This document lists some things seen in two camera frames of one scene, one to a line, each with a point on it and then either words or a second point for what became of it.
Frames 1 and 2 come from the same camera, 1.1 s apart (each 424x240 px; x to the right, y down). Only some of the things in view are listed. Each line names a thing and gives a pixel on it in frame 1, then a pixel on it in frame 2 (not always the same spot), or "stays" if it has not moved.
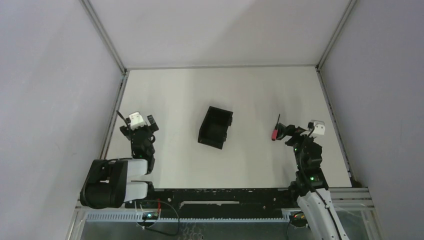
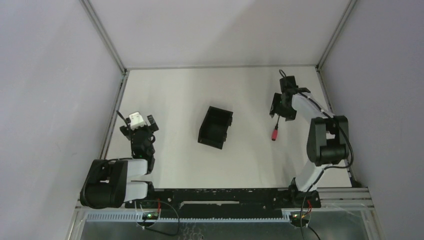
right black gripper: [291, 131] → [276, 108]
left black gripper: [139, 131] stays
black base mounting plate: [216, 203] stays
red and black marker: [275, 132] stays
